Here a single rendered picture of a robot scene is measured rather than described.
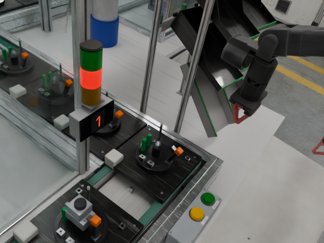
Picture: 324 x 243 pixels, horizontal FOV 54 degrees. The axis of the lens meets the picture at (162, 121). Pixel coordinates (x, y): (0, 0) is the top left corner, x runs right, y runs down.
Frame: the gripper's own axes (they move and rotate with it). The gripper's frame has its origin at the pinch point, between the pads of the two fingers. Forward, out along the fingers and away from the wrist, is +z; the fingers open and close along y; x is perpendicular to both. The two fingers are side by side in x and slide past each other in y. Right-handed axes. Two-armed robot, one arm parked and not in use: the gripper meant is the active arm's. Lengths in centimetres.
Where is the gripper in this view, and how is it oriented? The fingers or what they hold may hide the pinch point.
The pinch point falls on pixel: (237, 120)
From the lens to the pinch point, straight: 88.8
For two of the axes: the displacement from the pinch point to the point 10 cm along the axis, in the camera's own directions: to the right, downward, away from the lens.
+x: 7.9, 5.1, -3.3
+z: -1.8, 7.2, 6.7
